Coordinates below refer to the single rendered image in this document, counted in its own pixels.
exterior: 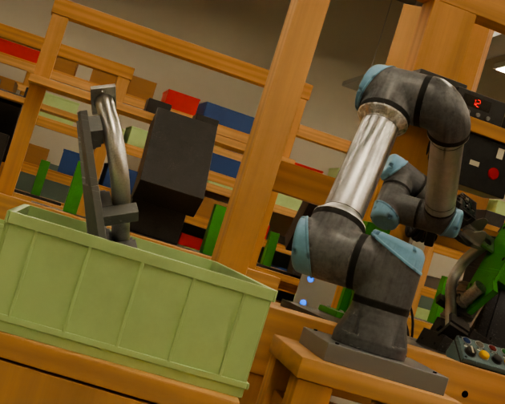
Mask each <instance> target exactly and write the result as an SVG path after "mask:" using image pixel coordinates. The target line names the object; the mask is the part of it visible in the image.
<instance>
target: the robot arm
mask: <svg viewBox="0 0 505 404"><path fill-rule="evenodd" d="M355 108H356V110H357V111H358V118H359V120H360V124H359V126H358V129H357V131H356V133H355V135H354V138H353V140H352V142H351V144H350V146H349V150H348V151H347V153H346V155H345V158H344V160H343V163H342V165H341V167H340V170H339V172H338V174H337V177H336V179H335V181H334V183H333V186H332V188H331V190H330V192H329V195H328V197H327V199H326V202H325V204H323V205H320V206H317V207H316V208H315V209H314V210H313V213H312V216H311V217H309V216H302V217H301V218H300V219H299V221H298V222H297V226H296V229H295V232H294V236H293V244H292V252H291V260H292V265H293V268H294V269H295V270H296V271H297V272H299V273H302V274H305V275H306V276H309V277H310V278H316V279H318V280H322V281H326V282H329V283H332V284H335V285H339V286H342V287H345V288H347V289H352V290H354V294H353V299H352V301H351V304H350V306H349V308H348V309H347V310H346V311H345V313H344V315H343V316H342V318H341V320H340V321H339V322H338V323H337V325H336V326H335V328H334V330H333V334H332V337H331V338H332V339H333V340H335V341H338V342H340V343H342V344H345V345H348V346H351V347H354V348H356V349H360V350H363V351H366V352H368V353H371V354H376V355H378V356H381V357H384V358H389V359H393V360H396V361H400V362H404V361H405V359H406V354H407V319H408V317H409V314H410V309H411V306H412V303H413V300H414V295H415V293H416V290H417V287H418V283H419V279H420V276H421V275H422V267H423V264H424V261H425V255H424V252H423V251H422V250H421V249H420V248H417V247H415V246H413V245H412V244H409V243H407V242H405V241H403V240H400V239H398V238H396V237H394V236H391V235H389V234H387V233H384V232H381V231H379V230H377V229H374V230H373V231H372V232H371V235H368V234H365V232H366V227H365V225H364V223H363V221H362V219H363V217H364V215H365V213H366V209H367V208H368V206H369V203H370V200H371V198H372V195H373V194H374V190H375V188H376V186H377V184H378V181H379V179H380V178H381V179H382V180H384V181H383V184H382V188H381V190H380V192H379V194H378V197H377V199H376V200H375V201H374V206H373V208H372V212H371V214H370V218H371V220H372V222H373V223H374V224H375V225H376V226H377V227H379V228H381V229H384V230H394V229H396V228H397V226H398V225H399V224H403V225H406V226H409V227H412V228H418V229H421V230H424V231H425V232H424V234H423V238H424V240H425V241H424V245H425V246H429V247H433V245H434V242H435V241H436V240H437V237H438V235H439V236H447V237H450V238H455V239H456V240H457V241H458V242H460V243H462V244H464V245H466V246H468V247H472V248H476V249H479V250H483V251H487V250H486V249H485V248H484V247H482V246H481V244H482V242H483V241H484V240H485V238H486V237H487V233H486V232H485V231H483V229H484V228H485V226H486V225H487V223H488V221H487V219H485V218H480V219H477V220H476V219H475V217H476V204H477V203H476V202H475V201H474V200H472V199H471V198H470V197H469V196H467V195H466V194H465V193H464V192H461V193H460V194H459V195H457V193H458V187H459V176H460V170H461V164H462V157H463V146H464V144H465V143H466V142H467V141H468V140H469V137H470V133H471V117H470V113H469V111H468V108H467V105H466V103H465V101H464V99H463V97H462V96H461V95H460V93H459V92H458V91H457V89H456V88H455V87H454V86H453V85H451V84H450V83H449V82H447V81H446V80H445V79H441V78H439V77H436V76H430V75H425V74H421V73H418V72H414V71H408V70H404V69H401V68H397V67H395V66H387V65H382V64H377V65H374V66H372V67H371V68H370V69H369V70H368V71H367V72H366V73H365V75H364V76H363V78H362V80H361V82H360V84H359V89H358V91H357V94H356V98H355ZM409 125H411V126H415V127H422V128H424V129H426V133H427V136H428V138H429V140H430V153H429V162H428V170H427V176H426V175H424V174H423V173H422V172H420V171H419V170H418V169H417V168H415V167H414V166H413V165H411V164H410V163H409V162H408V161H407V160H405V159H403V158H402V157H401V156H399V155H397V154H392V155H390V152H391V149H392V147H393V146H394V142H395V140H396V138H397V136H400V135H403V134H405V133H406V131H407V129H408V127H409ZM460 229H462V230H463V231H461V230H460ZM437 234H438V235H437Z"/></svg>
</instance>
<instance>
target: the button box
mask: <svg viewBox="0 0 505 404"><path fill-rule="evenodd" d="M463 338H464V337H462V336H459V335H457V336H456V338H455V339H454V340H453V341H452V343H451V344H450V346H449V348H448V349H447V350H446V356H447V357H449V358H452V359H454V360H456V361H458V362H461V363H465V364H468V365H470V366H475V367H479V368H481V369H484V370H489V371H491V372H495V373H497V374H502V375H505V362H504V360H505V353H503V351H502V348H499V347H496V346H495V348H496V349H497V350H496V351H493V350H491V349H490V348H489V345H488V344H486V343H483V347H479V346H478V345H477V344H476V342H477V341H475V340H472V339H470V338H469V339H470V341H471V343H466V342H465V341H464V340H463ZM468 346H473V347H474V348H475V349H476V351H477V354H476V355H475V356H471V355H470V354H468V353H467V352H466V348H467V347H468ZM481 350H485V351H487V352H488V353H489V355H490V357H489V358H488V359H487V360H486V359H483V358H481V357H480V355H479V352H480V351H481ZM494 354H498V355H500V356H501V357H502V359H503V361H502V362H501V363H500V364H499V363H497V362H495V361H494V360H493V358H492V357H493V355H494Z"/></svg>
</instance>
